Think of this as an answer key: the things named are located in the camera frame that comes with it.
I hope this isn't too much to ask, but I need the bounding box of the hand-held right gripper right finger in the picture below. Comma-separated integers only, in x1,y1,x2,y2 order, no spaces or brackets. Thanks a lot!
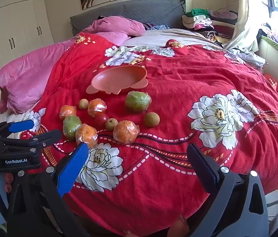
187,143,270,237

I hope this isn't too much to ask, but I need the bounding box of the green knitted garment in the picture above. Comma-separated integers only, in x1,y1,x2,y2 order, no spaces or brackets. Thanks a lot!
186,9,211,17

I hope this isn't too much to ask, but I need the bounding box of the plastic-wrapped orange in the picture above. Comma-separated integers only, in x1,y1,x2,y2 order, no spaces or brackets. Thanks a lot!
113,120,140,144
88,99,107,117
75,124,98,149
59,105,77,120

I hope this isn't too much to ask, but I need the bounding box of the stack of folded clothes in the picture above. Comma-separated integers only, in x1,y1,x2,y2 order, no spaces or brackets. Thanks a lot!
181,10,238,42

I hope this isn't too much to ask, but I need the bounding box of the grey padded headboard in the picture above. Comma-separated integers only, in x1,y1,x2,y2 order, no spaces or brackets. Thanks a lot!
70,0,187,36

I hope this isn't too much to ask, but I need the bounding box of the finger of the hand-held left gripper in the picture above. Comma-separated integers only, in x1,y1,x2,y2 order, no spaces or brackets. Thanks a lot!
0,119,35,139
0,129,62,153

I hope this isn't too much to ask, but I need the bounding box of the red floral blanket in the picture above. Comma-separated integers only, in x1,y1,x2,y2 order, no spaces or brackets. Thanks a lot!
18,32,278,237

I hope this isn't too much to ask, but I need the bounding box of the red paper bag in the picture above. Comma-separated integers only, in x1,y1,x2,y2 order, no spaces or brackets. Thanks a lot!
263,73,278,92

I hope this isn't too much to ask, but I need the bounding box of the cream curtain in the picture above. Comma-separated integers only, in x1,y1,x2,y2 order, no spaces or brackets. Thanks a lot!
222,0,261,53

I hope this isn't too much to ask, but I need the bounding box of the heap of mixed clothes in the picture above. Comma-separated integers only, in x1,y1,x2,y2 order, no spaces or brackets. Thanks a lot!
256,23,278,52

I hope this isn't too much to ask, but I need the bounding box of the crumpled white clothing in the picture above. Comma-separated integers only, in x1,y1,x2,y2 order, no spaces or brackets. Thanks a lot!
225,47,267,68

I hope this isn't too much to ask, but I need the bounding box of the beige bed sheet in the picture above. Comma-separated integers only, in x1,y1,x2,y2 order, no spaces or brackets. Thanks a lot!
124,28,228,55

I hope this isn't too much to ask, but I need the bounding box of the pink quilt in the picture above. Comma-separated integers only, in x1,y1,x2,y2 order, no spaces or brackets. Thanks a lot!
0,39,75,114

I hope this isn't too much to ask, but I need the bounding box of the white wardrobe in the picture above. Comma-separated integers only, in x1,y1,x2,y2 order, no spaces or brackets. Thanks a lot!
0,0,55,70

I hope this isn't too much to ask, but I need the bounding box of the plastic-wrapped green citrus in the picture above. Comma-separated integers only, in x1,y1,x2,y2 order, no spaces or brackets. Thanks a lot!
63,116,82,139
125,91,152,113

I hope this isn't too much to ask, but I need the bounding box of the red tomato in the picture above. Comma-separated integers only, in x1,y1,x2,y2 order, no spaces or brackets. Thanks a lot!
95,114,109,129

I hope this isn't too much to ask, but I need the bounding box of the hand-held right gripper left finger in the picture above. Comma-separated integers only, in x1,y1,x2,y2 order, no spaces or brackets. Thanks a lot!
7,142,90,237

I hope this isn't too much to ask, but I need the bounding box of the pink pillow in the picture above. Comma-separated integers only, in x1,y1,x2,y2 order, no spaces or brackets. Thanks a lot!
97,32,131,47
82,16,146,37

